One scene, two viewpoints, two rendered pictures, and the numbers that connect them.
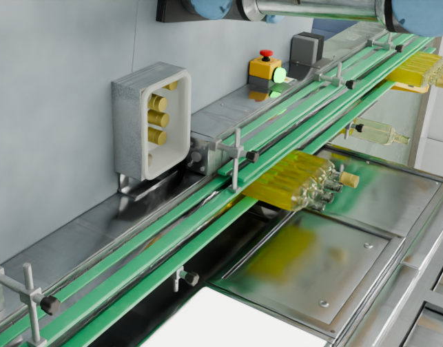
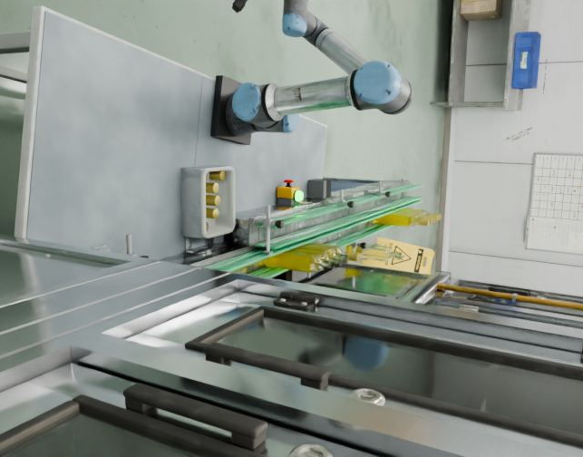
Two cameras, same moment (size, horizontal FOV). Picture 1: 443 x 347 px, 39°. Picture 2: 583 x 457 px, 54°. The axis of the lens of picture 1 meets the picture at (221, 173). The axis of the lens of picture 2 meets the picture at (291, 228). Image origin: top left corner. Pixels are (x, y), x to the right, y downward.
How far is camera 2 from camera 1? 0.67 m
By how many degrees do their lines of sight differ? 19
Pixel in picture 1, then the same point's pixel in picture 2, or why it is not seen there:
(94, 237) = not seen: hidden behind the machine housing
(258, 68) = (283, 191)
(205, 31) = (244, 154)
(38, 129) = (133, 184)
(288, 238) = not seen: hidden behind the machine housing
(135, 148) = (197, 213)
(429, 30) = (376, 97)
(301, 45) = (315, 185)
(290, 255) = not seen: hidden behind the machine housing
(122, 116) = (189, 190)
